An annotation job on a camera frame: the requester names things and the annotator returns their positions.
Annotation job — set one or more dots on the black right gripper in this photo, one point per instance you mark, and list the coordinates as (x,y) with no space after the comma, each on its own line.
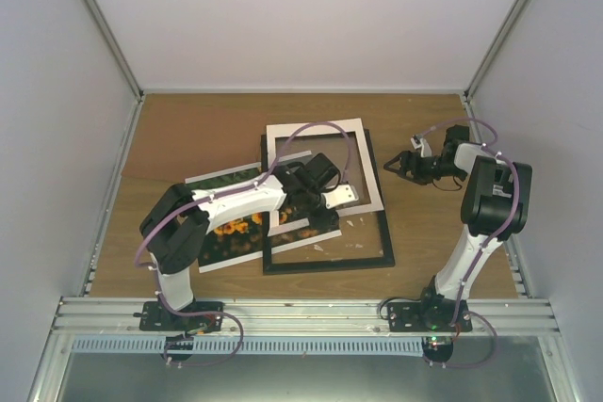
(406,157)

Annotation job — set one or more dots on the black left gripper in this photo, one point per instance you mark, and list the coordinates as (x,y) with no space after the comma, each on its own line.
(319,222)

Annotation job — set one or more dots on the white photo mat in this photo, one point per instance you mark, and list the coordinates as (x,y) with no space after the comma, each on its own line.
(358,170)

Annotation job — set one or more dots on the black picture frame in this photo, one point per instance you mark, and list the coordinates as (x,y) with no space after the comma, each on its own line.
(386,260)

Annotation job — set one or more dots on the sunflower photo print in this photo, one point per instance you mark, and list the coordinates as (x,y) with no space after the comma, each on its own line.
(243,239)

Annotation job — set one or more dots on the clear acrylic sheet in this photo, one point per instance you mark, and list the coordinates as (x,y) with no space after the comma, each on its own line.
(359,233)

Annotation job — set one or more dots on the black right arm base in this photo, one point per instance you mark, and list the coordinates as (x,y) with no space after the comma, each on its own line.
(404,315)

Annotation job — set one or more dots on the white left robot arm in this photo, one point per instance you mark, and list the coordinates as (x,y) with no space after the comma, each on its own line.
(174,232)

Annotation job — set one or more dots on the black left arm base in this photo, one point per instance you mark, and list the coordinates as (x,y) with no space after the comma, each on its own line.
(154,316)

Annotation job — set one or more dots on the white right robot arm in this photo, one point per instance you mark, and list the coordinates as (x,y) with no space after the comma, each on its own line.
(495,207)

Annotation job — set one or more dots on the brown backing board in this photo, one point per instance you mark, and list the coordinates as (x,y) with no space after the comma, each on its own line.
(175,141)

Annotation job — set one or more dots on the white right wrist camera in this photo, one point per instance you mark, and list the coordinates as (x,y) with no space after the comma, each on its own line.
(421,146)

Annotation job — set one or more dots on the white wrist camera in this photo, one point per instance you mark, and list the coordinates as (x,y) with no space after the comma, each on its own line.
(341,195)
(421,146)

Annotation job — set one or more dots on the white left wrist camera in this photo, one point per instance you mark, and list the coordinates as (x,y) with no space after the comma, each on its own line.
(341,195)

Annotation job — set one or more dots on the grey slotted cable duct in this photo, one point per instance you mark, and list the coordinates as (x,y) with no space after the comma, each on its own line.
(255,345)

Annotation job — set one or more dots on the aluminium enclosure frame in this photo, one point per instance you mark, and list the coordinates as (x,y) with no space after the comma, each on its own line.
(534,67)

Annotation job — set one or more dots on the aluminium mounting rail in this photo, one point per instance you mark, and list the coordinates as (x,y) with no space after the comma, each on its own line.
(300,317)

